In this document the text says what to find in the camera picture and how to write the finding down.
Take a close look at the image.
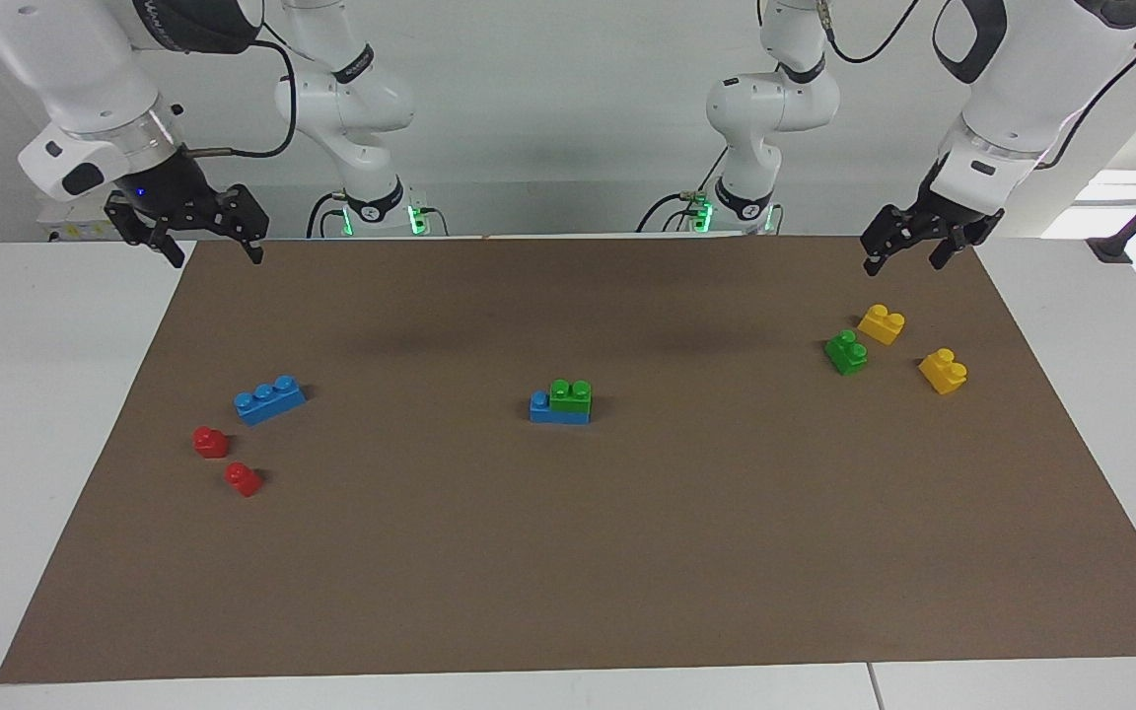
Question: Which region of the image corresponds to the yellow two-stud toy block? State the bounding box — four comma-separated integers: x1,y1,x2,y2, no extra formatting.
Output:
917,347,969,396
857,303,906,347

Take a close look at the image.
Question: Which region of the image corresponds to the green two-stud toy block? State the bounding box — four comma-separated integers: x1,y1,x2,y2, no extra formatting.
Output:
549,379,595,416
823,328,870,377

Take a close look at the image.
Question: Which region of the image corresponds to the brown table mat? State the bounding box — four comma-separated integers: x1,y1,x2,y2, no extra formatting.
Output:
0,234,1136,685

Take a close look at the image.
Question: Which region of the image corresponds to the white box with labels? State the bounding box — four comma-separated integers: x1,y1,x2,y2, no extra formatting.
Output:
35,195,120,244

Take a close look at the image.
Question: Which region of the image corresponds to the black base cable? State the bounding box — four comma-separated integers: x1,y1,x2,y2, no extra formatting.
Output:
636,191,709,234
306,191,348,239

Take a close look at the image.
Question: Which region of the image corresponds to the blue three-stud toy block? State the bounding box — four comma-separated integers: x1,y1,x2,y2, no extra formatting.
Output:
234,374,308,427
529,390,593,426

